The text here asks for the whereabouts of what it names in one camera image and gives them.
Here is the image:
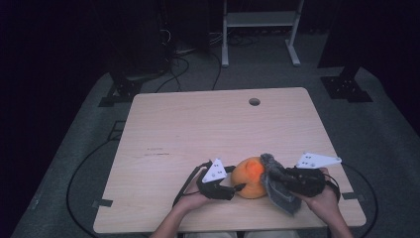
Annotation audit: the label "black floor cable loop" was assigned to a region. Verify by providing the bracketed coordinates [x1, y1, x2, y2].
[341, 163, 379, 238]
[65, 138, 117, 238]

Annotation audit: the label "orange plush toy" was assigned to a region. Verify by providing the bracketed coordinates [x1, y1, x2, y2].
[230, 156, 268, 200]

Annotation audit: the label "person's right hand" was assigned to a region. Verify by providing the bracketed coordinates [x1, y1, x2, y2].
[291, 167, 342, 216]

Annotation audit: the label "grey tape strip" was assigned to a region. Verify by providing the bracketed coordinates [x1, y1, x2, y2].
[91, 198, 114, 209]
[341, 191, 367, 202]

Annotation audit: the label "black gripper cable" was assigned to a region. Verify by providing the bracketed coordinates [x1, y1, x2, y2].
[172, 160, 213, 208]
[324, 173, 342, 203]

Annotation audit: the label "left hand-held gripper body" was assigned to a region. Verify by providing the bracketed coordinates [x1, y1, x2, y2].
[195, 157, 238, 201]

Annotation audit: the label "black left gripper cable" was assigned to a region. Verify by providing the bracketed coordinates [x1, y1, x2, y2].
[172, 160, 213, 208]

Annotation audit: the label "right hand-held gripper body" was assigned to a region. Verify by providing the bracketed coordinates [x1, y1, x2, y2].
[280, 151, 343, 198]

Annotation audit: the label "black tangled floor cables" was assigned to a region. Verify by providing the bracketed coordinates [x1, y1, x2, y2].
[154, 28, 223, 94]

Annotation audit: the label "white metal stand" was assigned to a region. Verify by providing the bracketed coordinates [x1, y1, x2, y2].
[221, 0, 305, 68]

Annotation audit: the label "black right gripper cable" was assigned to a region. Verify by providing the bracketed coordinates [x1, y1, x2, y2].
[324, 173, 342, 203]

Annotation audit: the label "black stand base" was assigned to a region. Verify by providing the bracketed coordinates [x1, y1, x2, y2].
[320, 66, 374, 104]
[97, 72, 147, 108]

